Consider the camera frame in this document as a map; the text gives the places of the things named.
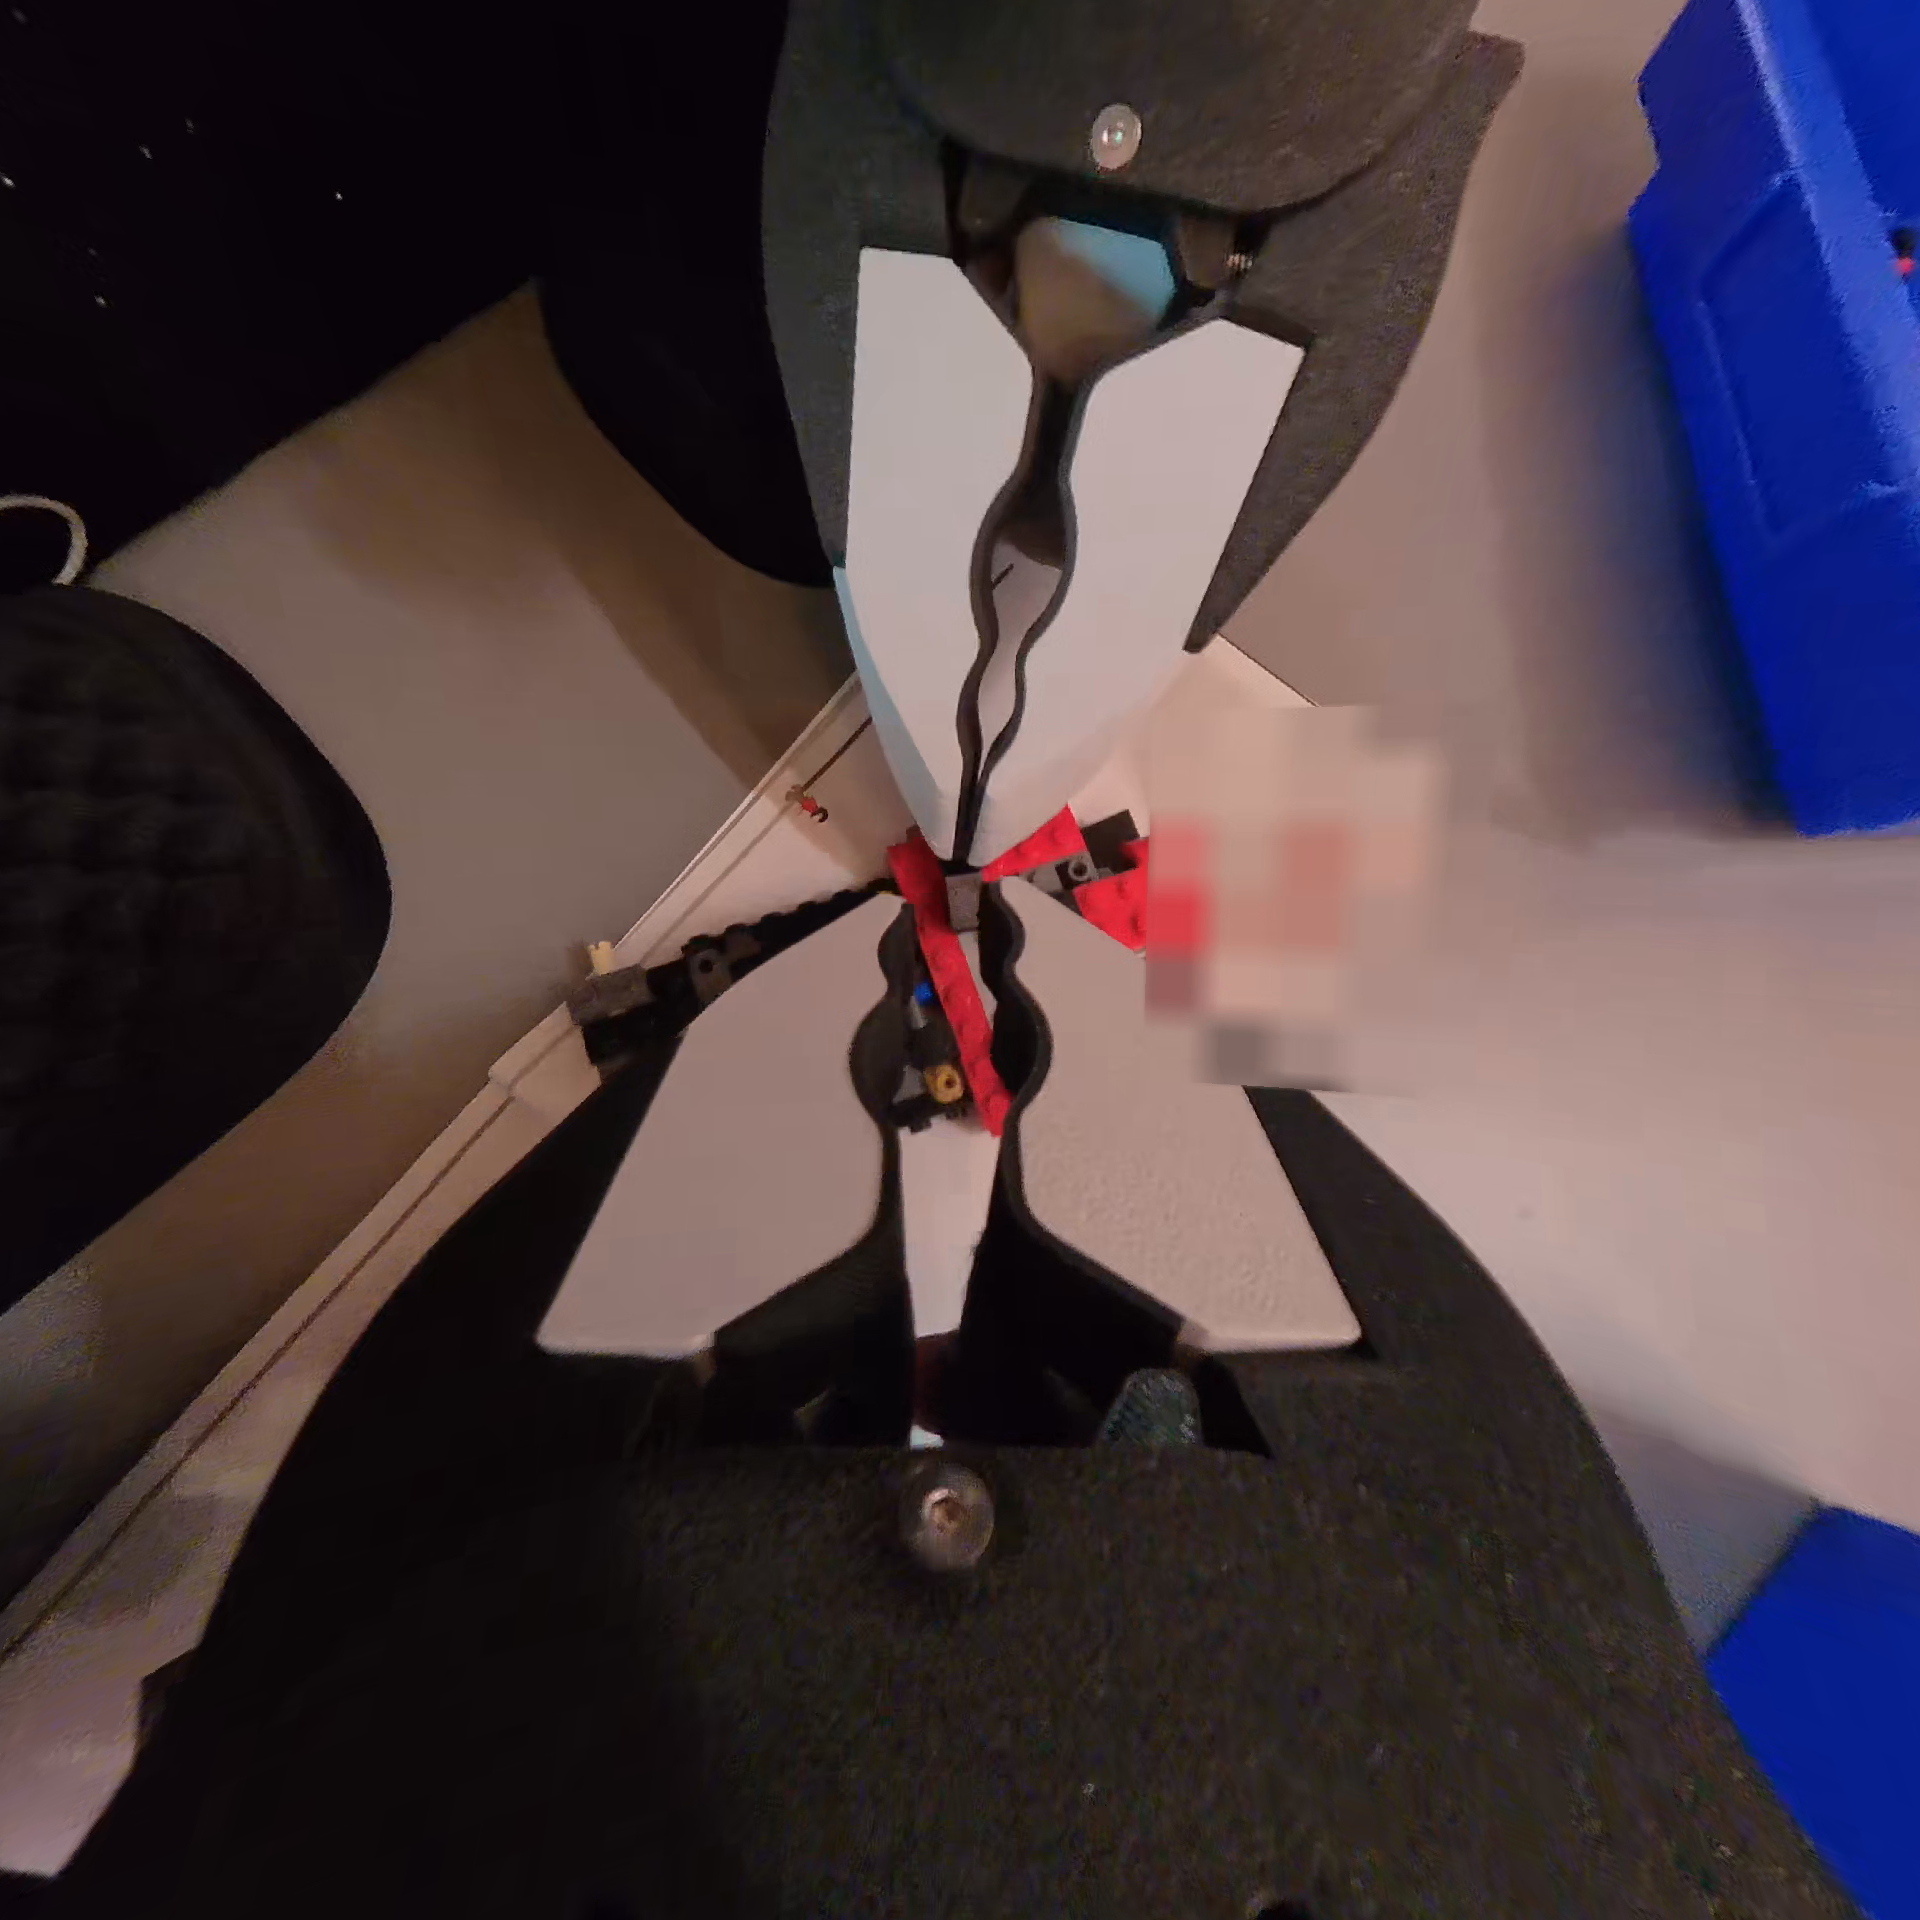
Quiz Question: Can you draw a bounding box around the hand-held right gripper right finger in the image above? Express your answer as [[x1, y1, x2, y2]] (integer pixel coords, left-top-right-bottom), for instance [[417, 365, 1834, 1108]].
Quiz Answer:
[[1005, 885, 1366, 1356]]

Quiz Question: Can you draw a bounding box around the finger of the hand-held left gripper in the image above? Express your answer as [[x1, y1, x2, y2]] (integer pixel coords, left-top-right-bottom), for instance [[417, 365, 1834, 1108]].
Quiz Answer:
[[834, 248, 1053, 868], [974, 317, 1307, 875]]

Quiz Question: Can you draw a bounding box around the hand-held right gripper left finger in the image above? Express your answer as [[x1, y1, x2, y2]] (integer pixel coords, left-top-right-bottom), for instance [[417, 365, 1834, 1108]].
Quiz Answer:
[[534, 906, 916, 1363]]

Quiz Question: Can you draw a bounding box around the black and red lego model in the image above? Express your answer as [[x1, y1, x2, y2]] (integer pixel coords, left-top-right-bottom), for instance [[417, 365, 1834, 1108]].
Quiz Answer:
[[571, 802, 1153, 1136]]

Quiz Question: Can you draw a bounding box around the white lego instruction booklet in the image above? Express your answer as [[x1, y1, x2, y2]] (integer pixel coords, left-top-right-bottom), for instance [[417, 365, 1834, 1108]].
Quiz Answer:
[[0, 636, 1322, 1885]]

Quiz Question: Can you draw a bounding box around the white cable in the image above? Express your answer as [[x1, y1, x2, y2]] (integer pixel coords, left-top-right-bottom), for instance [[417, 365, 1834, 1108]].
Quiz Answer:
[[0, 496, 94, 591]]

